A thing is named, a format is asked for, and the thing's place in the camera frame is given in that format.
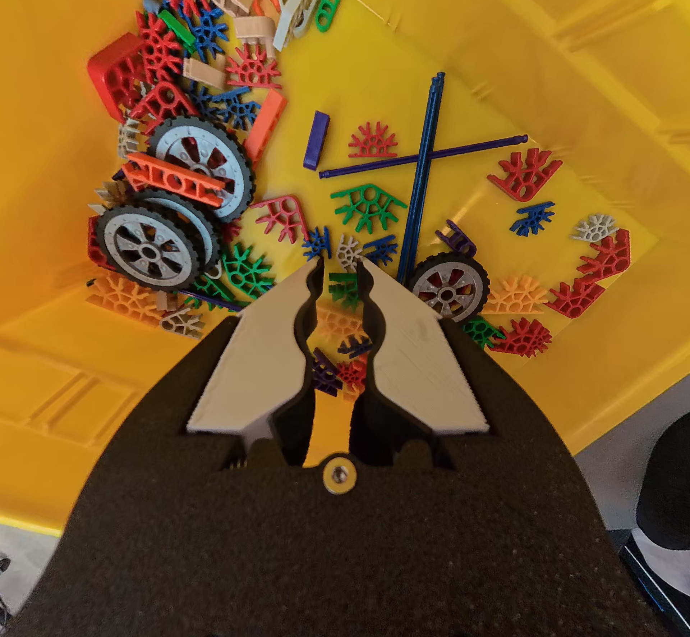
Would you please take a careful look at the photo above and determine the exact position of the long purple rod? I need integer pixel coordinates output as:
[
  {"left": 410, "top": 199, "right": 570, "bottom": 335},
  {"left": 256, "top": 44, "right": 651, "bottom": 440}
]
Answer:
[{"left": 318, "top": 134, "right": 529, "bottom": 180}]

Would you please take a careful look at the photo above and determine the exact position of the yellow connector parts bin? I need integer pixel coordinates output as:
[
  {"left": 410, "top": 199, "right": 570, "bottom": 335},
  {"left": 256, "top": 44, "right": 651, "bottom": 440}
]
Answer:
[{"left": 0, "top": 0, "right": 690, "bottom": 538}]

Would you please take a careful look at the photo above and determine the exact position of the red corner connector piece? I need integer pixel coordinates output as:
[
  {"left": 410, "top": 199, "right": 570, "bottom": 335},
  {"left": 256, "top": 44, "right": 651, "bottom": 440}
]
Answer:
[
  {"left": 544, "top": 277, "right": 607, "bottom": 320},
  {"left": 487, "top": 148, "right": 564, "bottom": 202},
  {"left": 577, "top": 228, "right": 631, "bottom": 283},
  {"left": 249, "top": 194, "right": 311, "bottom": 245}
]

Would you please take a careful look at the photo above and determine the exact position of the blue connector piece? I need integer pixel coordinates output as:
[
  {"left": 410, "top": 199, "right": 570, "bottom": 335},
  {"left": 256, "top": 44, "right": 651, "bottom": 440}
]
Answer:
[
  {"left": 509, "top": 201, "right": 556, "bottom": 238},
  {"left": 363, "top": 234, "right": 400, "bottom": 267}
]

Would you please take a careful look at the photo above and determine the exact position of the grey toy wheel black tyre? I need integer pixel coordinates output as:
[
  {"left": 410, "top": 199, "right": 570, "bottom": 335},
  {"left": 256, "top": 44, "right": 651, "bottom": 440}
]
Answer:
[
  {"left": 147, "top": 115, "right": 256, "bottom": 224},
  {"left": 96, "top": 202, "right": 199, "bottom": 293},
  {"left": 407, "top": 252, "right": 491, "bottom": 324},
  {"left": 129, "top": 188, "right": 223, "bottom": 275}
]

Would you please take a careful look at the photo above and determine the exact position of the purple block piece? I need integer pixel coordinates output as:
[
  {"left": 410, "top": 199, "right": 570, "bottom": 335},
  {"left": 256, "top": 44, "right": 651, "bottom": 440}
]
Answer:
[{"left": 303, "top": 110, "right": 331, "bottom": 172}]

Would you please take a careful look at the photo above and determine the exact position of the red round connector piece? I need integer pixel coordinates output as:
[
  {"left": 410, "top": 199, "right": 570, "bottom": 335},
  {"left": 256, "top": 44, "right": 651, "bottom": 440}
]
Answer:
[{"left": 488, "top": 317, "right": 553, "bottom": 358}]

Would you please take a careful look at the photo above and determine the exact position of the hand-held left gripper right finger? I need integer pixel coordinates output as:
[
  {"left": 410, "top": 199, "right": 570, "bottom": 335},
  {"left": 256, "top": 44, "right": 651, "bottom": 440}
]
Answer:
[{"left": 349, "top": 258, "right": 490, "bottom": 466}]

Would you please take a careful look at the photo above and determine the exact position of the green clip connector piece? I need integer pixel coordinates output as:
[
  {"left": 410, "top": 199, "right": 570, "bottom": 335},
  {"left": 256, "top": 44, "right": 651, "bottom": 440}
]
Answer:
[{"left": 314, "top": 0, "right": 344, "bottom": 34}]

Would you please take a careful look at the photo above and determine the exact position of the red square frame piece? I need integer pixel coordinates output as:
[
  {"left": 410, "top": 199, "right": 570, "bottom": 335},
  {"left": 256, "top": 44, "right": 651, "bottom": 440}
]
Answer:
[{"left": 86, "top": 32, "right": 146, "bottom": 123}]

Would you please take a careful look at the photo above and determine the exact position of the purple clip connector piece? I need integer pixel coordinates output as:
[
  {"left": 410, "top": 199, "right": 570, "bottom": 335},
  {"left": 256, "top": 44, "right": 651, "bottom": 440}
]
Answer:
[{"left": 434, "top": 220, "right": 478, "bottom": 258}]

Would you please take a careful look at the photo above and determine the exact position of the long blue rod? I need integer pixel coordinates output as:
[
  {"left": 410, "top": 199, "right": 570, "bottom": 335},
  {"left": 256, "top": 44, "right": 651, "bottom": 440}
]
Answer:
[
  {"left": 396, "top": 73, "right": 440, "bottom": 284},
  {"left": 404, "top": 72, "right": 446, "bottom": 276}
]

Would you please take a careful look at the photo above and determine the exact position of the heap of colourful connector pieces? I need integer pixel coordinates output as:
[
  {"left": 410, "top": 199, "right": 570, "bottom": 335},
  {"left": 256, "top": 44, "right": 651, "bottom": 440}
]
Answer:
[{"left": 85, "top": 0, "right": 378, "bottom": 403}]

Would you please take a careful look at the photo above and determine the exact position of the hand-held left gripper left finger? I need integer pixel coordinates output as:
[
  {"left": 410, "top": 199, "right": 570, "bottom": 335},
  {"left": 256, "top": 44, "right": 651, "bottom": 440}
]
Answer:
[{"left": 186, "top": 257, "right": 325, "bottom": 465}]

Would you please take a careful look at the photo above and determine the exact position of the red half-round connector piece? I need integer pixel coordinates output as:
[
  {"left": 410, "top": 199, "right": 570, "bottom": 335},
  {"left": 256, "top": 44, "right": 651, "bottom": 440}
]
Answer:
[{"left": 348, "top": 121, "right": 399, "bottom": 159}]

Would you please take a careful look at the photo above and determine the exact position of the orange connector piece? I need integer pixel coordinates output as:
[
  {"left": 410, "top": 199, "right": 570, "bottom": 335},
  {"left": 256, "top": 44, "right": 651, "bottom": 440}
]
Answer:
[{"left": 482, "top": 275, "right": 549, "bottom": 317}]

